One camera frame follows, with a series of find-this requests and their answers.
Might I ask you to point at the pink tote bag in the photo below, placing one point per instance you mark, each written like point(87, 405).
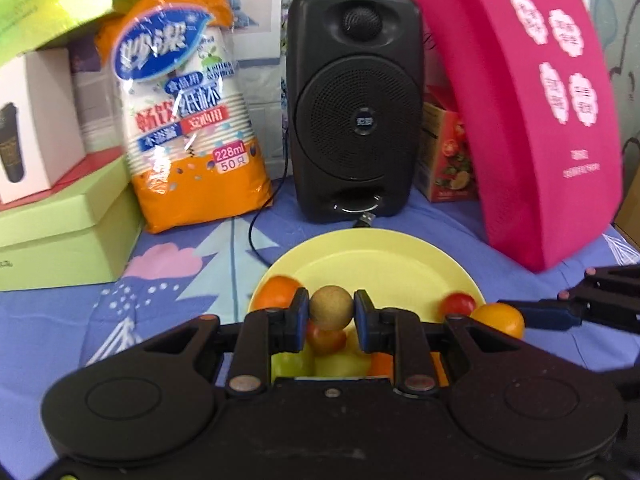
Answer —
point(525, 135)

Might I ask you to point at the reddish tangerine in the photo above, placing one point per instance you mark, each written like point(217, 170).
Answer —
point(325, 339)

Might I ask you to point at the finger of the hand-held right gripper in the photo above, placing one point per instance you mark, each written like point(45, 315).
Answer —
point(550, 315)

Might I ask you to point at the blue printed tablecloth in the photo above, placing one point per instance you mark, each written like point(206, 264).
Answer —
point(50, 330)

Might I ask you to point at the orange paper cup package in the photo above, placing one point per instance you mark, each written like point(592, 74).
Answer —
point(190, 110)

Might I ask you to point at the large orange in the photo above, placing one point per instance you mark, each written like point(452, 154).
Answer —
point(381, 366)

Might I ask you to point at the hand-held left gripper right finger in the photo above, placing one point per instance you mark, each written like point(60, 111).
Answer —
point(363, 315)

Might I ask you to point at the white box with cup print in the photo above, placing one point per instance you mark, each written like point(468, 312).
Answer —
point(40, 125)

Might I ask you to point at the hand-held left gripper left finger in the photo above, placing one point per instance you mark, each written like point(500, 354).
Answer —
point(300, 312)

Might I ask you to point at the brown kiwi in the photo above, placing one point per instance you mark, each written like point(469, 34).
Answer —
point(330, 308)

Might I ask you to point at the red tomato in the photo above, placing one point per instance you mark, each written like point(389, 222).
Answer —
point(459, 304)

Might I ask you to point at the purple and white box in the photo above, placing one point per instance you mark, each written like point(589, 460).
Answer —
point(100, 105)

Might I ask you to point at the red flat box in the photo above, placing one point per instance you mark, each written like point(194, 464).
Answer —
point(90, 170)

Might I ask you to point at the bright green gift box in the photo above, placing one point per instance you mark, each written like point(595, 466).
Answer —
point(55, 5)

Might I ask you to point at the stacked cardboard box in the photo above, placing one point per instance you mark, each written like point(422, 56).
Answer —
point(630, 210)

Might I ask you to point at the blue and white wall poster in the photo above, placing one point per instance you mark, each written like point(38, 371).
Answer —
point(260, 10)

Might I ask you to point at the yellow plastic plate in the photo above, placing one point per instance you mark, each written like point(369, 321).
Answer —
point(370, 260)

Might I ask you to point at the green apple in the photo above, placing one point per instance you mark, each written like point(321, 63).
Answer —
point(342, 365)
point(292, 364)

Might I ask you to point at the red fruit print box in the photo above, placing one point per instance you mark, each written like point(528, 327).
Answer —
point(445, 160)

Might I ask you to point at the light green flat box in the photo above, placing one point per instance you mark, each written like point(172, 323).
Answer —
point(60, 240)

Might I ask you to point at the black speaker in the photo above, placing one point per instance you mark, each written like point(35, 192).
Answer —
point(357, 85)

